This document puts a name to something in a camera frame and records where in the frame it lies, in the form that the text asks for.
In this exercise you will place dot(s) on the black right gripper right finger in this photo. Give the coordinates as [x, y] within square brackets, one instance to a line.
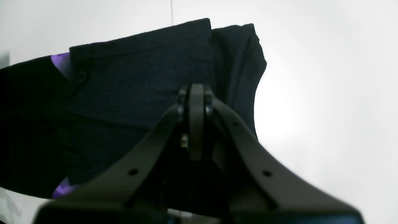
[264, 187]

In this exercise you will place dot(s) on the black T-shirt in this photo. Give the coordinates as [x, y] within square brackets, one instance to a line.
[78, 119]

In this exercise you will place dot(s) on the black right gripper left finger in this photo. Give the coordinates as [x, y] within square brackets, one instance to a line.
[134, 186]

